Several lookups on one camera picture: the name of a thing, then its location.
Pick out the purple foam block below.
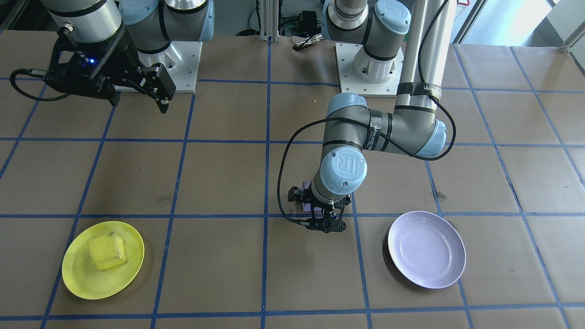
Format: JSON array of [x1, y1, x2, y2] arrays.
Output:
[[302, 181, 320, 212]]

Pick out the yellow foam block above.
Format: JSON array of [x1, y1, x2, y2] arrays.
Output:
[[88, 232, 128, 271]]

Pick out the lilac plate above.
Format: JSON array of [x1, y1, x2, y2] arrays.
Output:
[[388, 211, 467, 289]]

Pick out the metallic tool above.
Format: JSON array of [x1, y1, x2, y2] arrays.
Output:
[[292, 34, 324, 52]]

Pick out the small black device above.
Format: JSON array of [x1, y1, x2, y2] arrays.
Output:
[[299, 10, 320, 32]]

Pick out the yellow plate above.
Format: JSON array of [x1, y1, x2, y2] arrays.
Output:
[[62, 221, 145, 300]]

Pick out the aluminium profile bar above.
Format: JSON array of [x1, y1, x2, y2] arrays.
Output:
[[560, 31, 585, 53]]

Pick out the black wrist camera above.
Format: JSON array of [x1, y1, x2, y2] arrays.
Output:
[[307, 214, 346, 234], [43, 46, 138, 107]]

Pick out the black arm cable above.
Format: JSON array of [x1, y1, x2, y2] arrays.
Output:
[[10, 69, 71, 102], [277, 0, 457, 227]]

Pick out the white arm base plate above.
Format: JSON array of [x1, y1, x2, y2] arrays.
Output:
[[117, 41, 202, 93], [335, 42, 405, 97]]

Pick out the black hanging cable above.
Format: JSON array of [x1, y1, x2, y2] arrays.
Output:
[[235, 0, 261, 37]]

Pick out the V-shaped metal bar frame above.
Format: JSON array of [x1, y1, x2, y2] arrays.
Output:
[[258, 0, 280, 42]]

